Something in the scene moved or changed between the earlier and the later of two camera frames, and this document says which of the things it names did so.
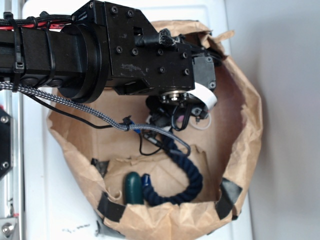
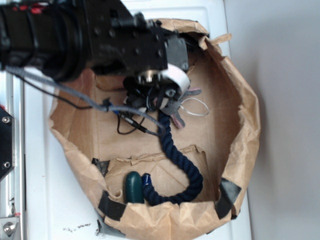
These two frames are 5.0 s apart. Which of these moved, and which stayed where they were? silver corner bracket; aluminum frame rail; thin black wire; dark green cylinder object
Moved: thin black wire
Stayed: aluminum frame rail; dark green cylinder object; silver corner bracket
